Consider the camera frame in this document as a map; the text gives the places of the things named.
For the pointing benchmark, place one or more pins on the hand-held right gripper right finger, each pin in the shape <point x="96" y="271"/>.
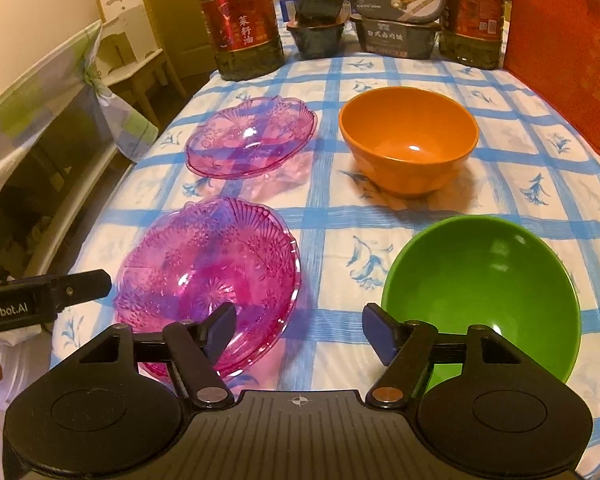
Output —
<point x="380" y="332"/>

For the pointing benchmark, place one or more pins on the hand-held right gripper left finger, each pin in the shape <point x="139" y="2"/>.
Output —
<point x="221" y="327"/>

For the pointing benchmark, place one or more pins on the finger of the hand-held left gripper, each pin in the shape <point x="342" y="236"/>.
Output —
<point x="87" y="284"/>

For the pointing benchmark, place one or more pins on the orange bowl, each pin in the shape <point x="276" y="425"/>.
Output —
<point x="410" y="145"/>

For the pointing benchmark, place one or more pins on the pink glass bowl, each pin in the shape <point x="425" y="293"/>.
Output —
<point x="205" y="255"/>

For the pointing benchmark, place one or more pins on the green plastic bowl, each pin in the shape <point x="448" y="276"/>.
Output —
<point x="480" y="285"/>

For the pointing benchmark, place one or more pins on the blue checked tablecloth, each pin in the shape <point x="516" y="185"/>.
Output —
<point x="325" y="210"/>

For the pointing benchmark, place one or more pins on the pink glass plate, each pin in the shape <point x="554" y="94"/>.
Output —
<point x="252" y="137"/>

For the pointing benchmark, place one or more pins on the dark square container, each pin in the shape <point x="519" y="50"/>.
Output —
<point x="316" y="40"/>

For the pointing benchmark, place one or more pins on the red label oil bottle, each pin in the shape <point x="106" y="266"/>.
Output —
<point x="470" y="20"/>
<point x="242" y="25"/>

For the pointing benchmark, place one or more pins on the orange fabric bag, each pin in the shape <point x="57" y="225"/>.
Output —
<point x="565" y="50"/>

